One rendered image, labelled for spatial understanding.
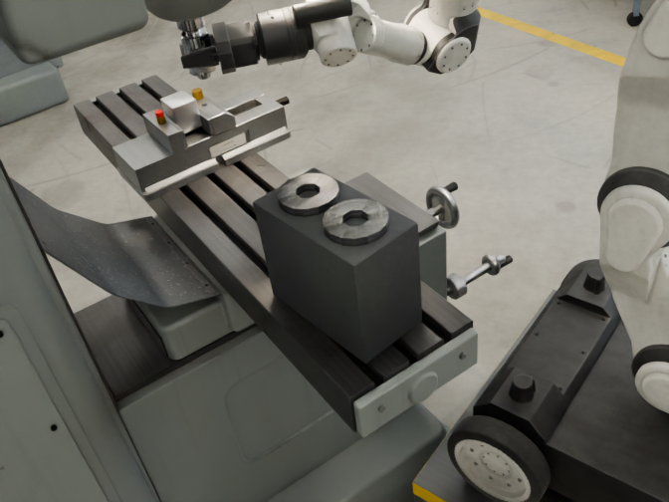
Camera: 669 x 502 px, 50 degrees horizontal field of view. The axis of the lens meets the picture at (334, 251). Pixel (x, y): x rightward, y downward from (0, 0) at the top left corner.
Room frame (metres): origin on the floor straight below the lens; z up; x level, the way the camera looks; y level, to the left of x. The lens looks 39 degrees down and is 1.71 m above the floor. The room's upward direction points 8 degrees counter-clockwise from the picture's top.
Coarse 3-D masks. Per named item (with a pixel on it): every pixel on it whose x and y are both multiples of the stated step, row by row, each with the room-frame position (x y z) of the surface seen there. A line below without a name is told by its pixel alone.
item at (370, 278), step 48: (288, 192) 0.85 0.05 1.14; (336, 192) 0.83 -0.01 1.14; (288, 240) 0.80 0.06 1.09; (336, 240) 0.74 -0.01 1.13; (384, 240) 0.73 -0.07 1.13; (288, 288) 0.82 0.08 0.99; (336, 288) 0.72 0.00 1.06; (384, 288) 0.71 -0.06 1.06; (336, 336) 0.73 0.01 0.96; (384, 336) 0.71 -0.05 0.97
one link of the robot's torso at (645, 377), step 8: (640, 368) 0.80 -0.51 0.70; (648, 368) 0.79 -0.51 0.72; (656, 368) 0.78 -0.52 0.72; (664, 368) 0.77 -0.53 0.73; (640, 376) 0.79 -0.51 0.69; (648, 376) 0.78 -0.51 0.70; (656, 376) 0.77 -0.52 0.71; (664, 376) 0.76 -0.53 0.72; (640, 384) 0.79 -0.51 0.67; (648, 384) 0.77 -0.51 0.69; (656, 384) 0.77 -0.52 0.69; (664, 384) 0.76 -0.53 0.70; (640, 392) 0.79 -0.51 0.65; (648, 392) 0.77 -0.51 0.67; (656, 392) 0.76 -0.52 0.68; (664, 392) 0.76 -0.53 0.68; (648, 400) 0.78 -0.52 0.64; (656, 400) 0.76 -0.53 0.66; (664, 400) 0.75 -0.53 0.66; (664, 408) 0.75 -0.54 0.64
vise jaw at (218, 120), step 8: (200, 104) 1.35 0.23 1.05; (208, 104) 1.35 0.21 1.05; (216, 104) 1.37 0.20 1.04; (200, 112) 1.32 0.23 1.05; (208, 112) 1.31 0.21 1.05; (216, 112) 1.31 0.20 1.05; (224, 112) 1.30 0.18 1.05; (208, 120) 1.28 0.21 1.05; (216, 120) 1.29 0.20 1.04; (224, 120) 1.30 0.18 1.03; (232, 120) 1.31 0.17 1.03; (208, 128) 1.29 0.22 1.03; (216, 128) 1.29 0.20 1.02; (224, 128) 1.30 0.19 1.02
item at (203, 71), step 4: (208, 40) 1.16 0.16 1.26; (184, 44) 1.15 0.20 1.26; (188, 44) 1.15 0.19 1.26; (192, 44) 1.15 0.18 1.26; (196, 44) 1.15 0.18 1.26; (200, 44) 1.15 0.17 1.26; (204, 44) 1.15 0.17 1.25; (208, 44) 1.16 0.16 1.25; (184, 48) 1.16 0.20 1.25; (188, 48) 1.15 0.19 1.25; (192, 48) 1.15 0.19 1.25; (196, 48) 1.15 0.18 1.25; (200, 48) 1.15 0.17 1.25; (184, 52) 1.16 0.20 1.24; (188, 52) 1.15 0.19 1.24; (192, 68) 1.15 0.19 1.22; (196, 68) 1.15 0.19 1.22; (200, 68) 1.15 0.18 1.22; (204, 68) 1.15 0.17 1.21; (208, 68) 1.15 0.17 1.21; (212, 68) 1.16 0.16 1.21; (192, 72) 1.15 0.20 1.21; (196, 72) 1.15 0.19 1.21; (200, 72) 1.15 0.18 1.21; (204, 72) 1.15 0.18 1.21; (208, 72) 1.15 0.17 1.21; (212, 72) 1.15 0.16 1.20; (196, 76) 1.15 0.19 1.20; (200, 76) 1.15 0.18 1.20
